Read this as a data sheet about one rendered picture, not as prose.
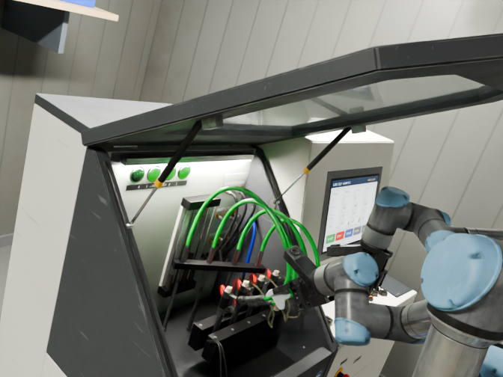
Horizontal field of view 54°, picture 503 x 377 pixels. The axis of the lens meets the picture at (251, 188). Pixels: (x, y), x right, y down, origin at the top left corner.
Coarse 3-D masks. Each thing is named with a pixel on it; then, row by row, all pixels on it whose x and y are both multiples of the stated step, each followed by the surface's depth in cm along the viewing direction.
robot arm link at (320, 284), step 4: (320, 268) 118; (324, 268) 116; (316, 272) 118; (320, 272) 117; (316, 276) 118; (320, 276) 116; (316, 280) 117; (320, 280) 116; (324, 280) 120; (316, 284) 118; (320, 284) 116; (324, 284) 115; (320, 288) 117; (324, 288) 116; (328, 288) 115; (320, 292) 118; (324, 292) 117; (328, 292) 116; (332, 292) 116
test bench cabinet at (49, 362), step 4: (48, 356) 148; (48, 360) 148; (52, 360) 146; (44, 364) 149; (48, 364) 148; (52, 364) 146; (56, 364) 145; (44, 368) 149; (48, 368) 148; (52, 368) 146; (56, 368) 145; (44, 372) 150; (48, 372) 148; (52, 372) 146; (56, 372) 145; (60, 372) 144; (44, 376) 150; (48, 376) 148; (52, 376) 147; (56, 376) 145; (60, 376) 144; (64, 376) 142
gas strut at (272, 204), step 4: (344, 128) 156; (348, 128) 155; (340, 132) 157; (344, 132) 156; (336, 136) 158; (340, 136) 157; (332, 140) 159; (336, 140) 157; (340, 140) 158; (332, 144) 158; (328, 148) 159; (324, 152) 160; (328, 152) 160; (320, 156) 161; (316, 160) 162; (312, 164) 163; (316, 164) 163; (308, 168) 164; (304, 172) 165; (308, 172) 165; (300, 176) 166; (296, 180) 167; (292, 184) 168; (288, 188) 169; (284, 192) 170; (280, 196) 172; (272, 200) 173; (276, 200) 173; (272, 204) 174; (276, 204) 173; (272, 208) 174
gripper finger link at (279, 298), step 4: (268, 292) 133; (272, 292) 131; (280, 292) 130; (284, 292) 129; (288, 292) 128; (268, 296) 133; (272, 296) 132; (276, 296) 131; (280, 296) 130; (284, 296) 129; (288, 296) 128; (276, 300) 131; (280, 300) 130; (284, 300) 130; (276, 304) 131; (280, 304) 131; (284, 304) 130; (280, 308) 131
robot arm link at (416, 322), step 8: (384, 304) 110; (408, 304) 108; (416, 304) 104; (424, 304) 101; (392, 312) 108; (400, 312) 108; (408, 312) 105; (416, 312) 102; (424, 312) 99; (392, 320) 107; (400, 320) 106; (408, 320) 104; (416, 320) 102; (424, 320) 99; (392, 328) 107; (400, 328) 106; (408, 328) 104; (416, 328) 102; (424, 328) 100; (392, 336) 108; (400, 336) 108; (408, 336) 106; (416, 336) 104; (424, 336) 103
